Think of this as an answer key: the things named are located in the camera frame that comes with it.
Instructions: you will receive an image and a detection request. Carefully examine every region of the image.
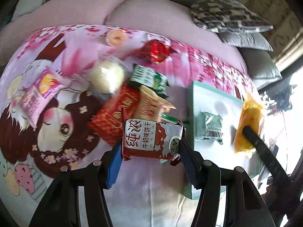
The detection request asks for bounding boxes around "yellow cake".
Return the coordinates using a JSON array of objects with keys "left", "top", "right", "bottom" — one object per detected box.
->
[{"left": 233, "top": 93, "right": 266, "bottom": 155}]

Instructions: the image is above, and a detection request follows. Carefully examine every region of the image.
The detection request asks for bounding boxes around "red white milk biscuit pack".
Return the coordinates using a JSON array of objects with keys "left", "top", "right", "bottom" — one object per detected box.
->
[{"left": 121, "top": 109, "right": 184, "bottom": 163}]

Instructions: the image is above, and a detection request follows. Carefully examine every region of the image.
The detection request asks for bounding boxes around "pink cake roll packet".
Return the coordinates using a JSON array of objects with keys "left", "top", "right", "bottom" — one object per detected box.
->
[{"left": 20, "top": 68, "right": 64, "bottom": 129}]

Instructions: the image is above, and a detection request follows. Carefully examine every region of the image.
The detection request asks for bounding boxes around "green foil snack pack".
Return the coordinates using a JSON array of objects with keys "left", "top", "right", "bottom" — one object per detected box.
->
[{"left": 195, "top": 112, "right": 223, "bottom": 145}]

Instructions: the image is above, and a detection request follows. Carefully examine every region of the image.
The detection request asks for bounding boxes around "red patterned snack pack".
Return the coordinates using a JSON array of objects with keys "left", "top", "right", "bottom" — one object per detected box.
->
[{"left": 88, "top": 84, "right": 140, "bottom": 146}]

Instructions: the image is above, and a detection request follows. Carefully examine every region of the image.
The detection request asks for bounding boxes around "teal rimmed white tray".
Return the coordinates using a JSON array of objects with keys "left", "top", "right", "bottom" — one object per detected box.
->
[{"left": 182, "top": 80, "right": 288, "bottom": 201}]

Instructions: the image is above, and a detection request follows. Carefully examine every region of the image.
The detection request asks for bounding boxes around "pink cartoon printed tablecloth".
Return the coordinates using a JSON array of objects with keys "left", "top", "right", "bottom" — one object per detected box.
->
[{"left": 1, "top": 24, "right": 258, "bottom": 226}]

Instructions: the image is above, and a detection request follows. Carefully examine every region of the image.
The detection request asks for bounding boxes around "beige red snack pack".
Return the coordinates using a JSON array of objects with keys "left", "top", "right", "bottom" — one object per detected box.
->
[{"left": 133, "top": 85, "right": 176, "bottom": 121}]

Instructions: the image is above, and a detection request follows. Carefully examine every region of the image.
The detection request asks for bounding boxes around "round white bun in wrapper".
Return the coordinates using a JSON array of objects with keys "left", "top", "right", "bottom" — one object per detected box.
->
[{"left": 87, "top": 54, "right": 128, "bottom": 95}]

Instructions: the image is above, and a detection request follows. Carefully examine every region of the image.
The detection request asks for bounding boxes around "green white biscuit pack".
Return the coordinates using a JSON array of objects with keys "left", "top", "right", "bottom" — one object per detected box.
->
[{"left": 128, "top": 64, "right": 169, "bottom": 99}]

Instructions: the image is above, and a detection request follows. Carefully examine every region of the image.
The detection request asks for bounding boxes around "grey satin pillow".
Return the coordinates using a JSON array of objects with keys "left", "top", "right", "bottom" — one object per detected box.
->
[{"left": 218, "top": 32, "right": 273, "bottom": 52}]

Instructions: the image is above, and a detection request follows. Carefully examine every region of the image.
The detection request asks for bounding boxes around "orange jelly cup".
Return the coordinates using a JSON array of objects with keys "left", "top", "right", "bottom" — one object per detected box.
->
[{"left": 106, "top": 29, "right": 126, "bottom": 47}]

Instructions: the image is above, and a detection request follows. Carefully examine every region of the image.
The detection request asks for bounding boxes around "shiny red snack bag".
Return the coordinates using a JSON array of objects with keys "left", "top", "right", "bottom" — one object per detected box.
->
[{"left": 135, "top": 40, "right": 177, "bottom": 65}]

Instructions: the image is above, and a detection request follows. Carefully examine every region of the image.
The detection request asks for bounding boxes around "black white patterned pillow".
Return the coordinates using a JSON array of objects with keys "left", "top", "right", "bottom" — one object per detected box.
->
[{"left": 191, "top": 0, "right": 273, "bottom": 33}]

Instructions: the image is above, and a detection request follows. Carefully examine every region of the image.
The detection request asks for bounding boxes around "pink knitted seat cover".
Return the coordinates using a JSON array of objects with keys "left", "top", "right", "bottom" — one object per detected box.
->
[{"left": 1, "top": 0, "right": 248, "bottom": 73}]

